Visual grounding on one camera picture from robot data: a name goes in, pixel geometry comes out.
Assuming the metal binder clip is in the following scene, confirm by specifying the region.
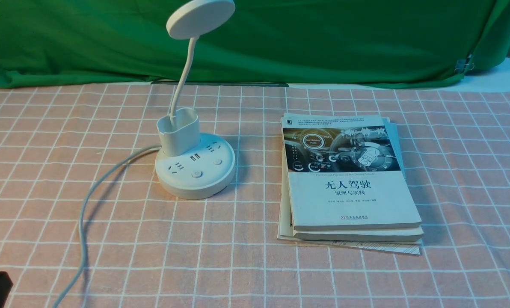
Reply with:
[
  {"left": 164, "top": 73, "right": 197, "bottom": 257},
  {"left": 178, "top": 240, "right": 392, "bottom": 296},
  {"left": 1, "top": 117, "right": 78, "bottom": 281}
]
[{"left": 454, "top": 54, "right": 474, "bottom": 74}]

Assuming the white desk lamp with sockets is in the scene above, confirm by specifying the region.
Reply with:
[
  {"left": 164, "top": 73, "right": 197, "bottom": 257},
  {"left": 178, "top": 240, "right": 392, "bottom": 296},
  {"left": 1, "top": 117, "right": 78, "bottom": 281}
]
[{"left": 154, "top": 0, "right": 236, "bottom": 200}]

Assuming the pink checkered tablecloth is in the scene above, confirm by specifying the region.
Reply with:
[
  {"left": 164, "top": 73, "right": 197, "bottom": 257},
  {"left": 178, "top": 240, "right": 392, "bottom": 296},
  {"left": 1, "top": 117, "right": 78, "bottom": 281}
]
[{"left": 0, "top": 84, "right": 510, "bottom": 308}]

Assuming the bottom thin booklet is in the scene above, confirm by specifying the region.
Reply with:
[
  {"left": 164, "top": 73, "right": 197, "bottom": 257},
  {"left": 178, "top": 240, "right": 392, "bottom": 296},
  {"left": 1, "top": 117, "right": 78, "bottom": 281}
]
[{"left": 277, "top": 138, "right": 422, "bottom": 255}]

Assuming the top self-driving book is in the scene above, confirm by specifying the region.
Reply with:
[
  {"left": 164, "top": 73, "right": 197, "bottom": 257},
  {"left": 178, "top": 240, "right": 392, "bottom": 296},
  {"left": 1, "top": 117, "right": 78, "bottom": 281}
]
[{"left": 281, "top": 114, "right": 422, "bottom": 231}]

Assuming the white lamp power cable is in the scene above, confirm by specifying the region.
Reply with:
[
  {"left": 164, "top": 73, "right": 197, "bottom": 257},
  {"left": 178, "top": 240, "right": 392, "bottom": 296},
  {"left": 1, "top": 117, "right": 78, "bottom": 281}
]
[{"left": 52, "top": 145, "right": 162, "bottom": 308}]

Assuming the green backdrop cloth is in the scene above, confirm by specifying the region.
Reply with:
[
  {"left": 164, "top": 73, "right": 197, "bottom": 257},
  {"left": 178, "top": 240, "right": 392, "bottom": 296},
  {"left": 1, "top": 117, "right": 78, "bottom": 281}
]
[{"left": 0, "top": 0, "right": 510, "bottom": 89}]

